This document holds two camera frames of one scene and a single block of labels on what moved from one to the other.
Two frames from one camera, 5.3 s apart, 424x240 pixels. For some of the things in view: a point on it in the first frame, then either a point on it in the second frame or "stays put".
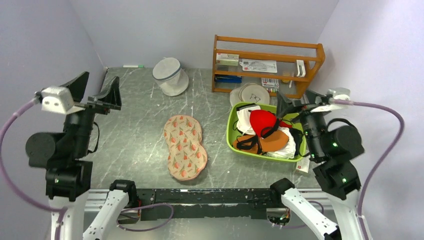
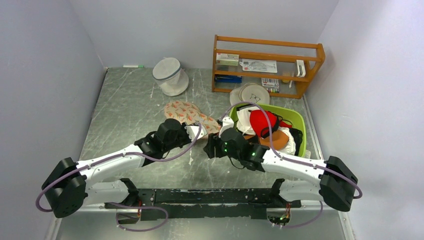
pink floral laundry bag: [187, 158] to [189, 114]
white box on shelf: [227, 59] stays put
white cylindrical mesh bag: [168, 73] stays put
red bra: [264, 123] stays put
